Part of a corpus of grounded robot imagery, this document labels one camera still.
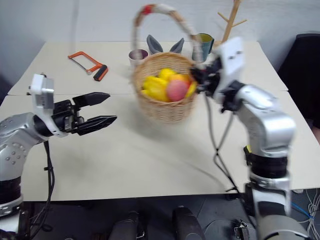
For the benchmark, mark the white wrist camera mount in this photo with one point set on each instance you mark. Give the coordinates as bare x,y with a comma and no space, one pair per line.
41,93
232,58

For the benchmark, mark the black chair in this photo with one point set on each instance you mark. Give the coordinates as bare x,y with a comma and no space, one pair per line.
303,75

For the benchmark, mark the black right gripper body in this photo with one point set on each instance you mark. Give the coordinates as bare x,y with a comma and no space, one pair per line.
212,76

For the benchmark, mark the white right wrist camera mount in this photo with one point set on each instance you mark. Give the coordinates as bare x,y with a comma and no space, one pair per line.
232,58

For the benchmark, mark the grey folded cloth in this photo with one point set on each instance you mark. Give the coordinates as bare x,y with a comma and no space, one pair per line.
177,46

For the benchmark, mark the dark grey cup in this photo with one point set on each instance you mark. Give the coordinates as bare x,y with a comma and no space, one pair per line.
154,45

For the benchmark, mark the orange mango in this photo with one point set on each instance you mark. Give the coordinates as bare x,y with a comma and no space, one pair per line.
180,78

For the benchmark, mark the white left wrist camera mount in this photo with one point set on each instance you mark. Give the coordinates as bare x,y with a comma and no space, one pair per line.
41,93

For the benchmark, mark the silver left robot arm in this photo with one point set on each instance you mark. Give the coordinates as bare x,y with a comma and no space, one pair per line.
15,140

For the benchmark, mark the yellow banana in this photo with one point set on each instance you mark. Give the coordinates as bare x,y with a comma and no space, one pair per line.
191,90

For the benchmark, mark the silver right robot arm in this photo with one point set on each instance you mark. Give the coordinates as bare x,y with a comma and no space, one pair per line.
270,140

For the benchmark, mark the small yellow fruit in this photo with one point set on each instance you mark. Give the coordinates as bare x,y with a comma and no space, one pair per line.
167,73

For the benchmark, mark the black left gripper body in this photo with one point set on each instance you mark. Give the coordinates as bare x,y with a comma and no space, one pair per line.
62,116

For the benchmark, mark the wooden mug tree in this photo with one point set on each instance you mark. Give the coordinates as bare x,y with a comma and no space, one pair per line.
231,23

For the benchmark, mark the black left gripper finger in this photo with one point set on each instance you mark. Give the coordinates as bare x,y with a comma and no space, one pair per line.
97,122
91,98

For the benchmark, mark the pink peach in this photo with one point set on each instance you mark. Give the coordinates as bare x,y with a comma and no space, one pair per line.
176,90

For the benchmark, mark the orange hacksaw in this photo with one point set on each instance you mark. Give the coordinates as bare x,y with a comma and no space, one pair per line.
88,65

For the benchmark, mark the teal mug with yellow inside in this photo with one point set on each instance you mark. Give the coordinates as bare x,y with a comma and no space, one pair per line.
205,47

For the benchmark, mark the white cup with purple inside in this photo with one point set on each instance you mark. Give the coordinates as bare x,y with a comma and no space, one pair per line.
137,57

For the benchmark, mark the yellow bananas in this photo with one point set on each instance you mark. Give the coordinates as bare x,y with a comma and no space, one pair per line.
155,88

